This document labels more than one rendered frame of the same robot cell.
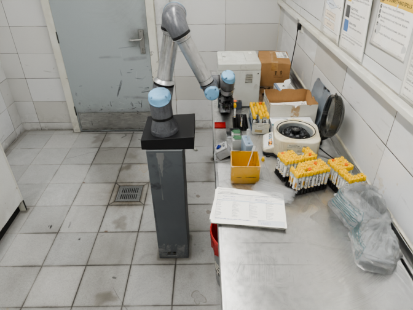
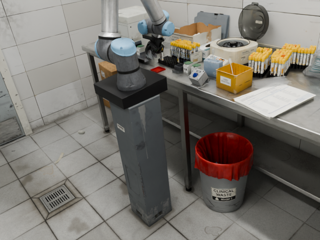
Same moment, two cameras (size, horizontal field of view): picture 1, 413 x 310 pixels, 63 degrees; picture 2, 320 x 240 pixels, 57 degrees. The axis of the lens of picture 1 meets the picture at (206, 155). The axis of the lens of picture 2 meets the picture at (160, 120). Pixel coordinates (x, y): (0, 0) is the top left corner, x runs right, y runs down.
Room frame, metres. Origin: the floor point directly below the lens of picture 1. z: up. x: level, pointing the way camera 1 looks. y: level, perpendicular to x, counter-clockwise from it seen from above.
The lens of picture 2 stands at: (0.42, 0.98, 1.56)
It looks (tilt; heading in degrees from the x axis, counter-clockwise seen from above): 31 degrees down; 324
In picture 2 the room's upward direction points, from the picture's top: 6 degrees counter-clockwise
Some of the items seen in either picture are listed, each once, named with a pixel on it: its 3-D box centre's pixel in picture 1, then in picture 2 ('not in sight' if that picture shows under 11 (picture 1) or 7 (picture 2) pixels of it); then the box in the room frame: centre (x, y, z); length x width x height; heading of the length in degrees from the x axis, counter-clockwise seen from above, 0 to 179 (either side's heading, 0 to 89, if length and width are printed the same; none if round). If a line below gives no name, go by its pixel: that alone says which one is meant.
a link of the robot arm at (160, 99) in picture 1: (160, 103); (124, 54); (1.64, 0.24, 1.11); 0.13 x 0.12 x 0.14; 2
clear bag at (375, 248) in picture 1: (377, 238); not in sight; (0.83, -0.60, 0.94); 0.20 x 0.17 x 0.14; 161
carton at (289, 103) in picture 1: (288, 107); (195, 38); (1.90, -0.51, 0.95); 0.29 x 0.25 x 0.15; 90
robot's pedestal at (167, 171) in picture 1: (171, 200); (143, 160); (1.64, 0.23, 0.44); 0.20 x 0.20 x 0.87; 0
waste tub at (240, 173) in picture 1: (244, 167); (234, 77); (1.30, -0.18, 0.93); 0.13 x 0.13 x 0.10; 88
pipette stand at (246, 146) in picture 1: (246, 148); (213, 68); (1.47, -0.21, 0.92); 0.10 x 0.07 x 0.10; 7
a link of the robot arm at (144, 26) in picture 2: (209, 83); (150, 25); (1.76, -0.02, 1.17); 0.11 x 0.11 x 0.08; 2
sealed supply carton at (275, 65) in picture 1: (272, 67); not in sight; (2.59, -0.53, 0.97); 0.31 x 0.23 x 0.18; 174
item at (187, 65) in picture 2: (235, 136); (188, 67); (1.62, -0.17, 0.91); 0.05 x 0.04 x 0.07; 90
